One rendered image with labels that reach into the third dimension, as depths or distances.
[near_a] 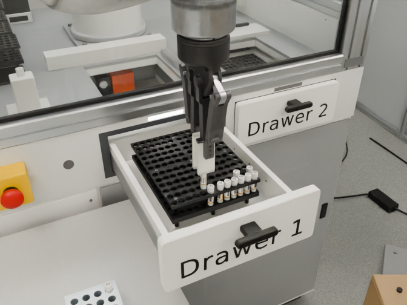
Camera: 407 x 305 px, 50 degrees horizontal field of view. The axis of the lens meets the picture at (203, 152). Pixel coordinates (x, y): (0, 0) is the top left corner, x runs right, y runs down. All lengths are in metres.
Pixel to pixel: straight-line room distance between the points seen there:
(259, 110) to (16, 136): 0.53
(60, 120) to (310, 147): 0.67
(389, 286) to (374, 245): 1.36
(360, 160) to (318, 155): 1.32
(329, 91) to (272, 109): 0.17
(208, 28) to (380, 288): 0.44
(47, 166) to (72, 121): 0.11
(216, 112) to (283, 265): 0.95
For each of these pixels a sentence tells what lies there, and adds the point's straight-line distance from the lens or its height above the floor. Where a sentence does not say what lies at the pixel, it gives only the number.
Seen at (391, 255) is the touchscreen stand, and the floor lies 0.03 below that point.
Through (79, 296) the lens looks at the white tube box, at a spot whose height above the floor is 0.80.
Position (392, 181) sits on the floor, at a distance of 2.47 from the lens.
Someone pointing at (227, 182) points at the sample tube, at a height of 0.91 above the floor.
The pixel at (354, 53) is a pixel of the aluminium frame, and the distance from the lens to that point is 1.18.
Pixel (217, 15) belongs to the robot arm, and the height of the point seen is 1.22.
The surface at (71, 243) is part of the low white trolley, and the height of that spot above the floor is 0.76.
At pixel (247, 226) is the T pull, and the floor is 0.91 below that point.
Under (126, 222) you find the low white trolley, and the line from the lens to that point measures 0.94.
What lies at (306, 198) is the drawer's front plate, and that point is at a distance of 0.76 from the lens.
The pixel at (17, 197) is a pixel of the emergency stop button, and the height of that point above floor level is 0.88.
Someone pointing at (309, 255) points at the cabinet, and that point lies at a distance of 1.56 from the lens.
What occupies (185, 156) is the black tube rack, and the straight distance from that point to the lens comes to 0.87.
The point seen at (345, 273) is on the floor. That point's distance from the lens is 1.92.
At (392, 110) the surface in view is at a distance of 2.89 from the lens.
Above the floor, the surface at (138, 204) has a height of 0.87.
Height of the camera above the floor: 1.39
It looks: 34 degrees down
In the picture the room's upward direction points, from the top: straight up
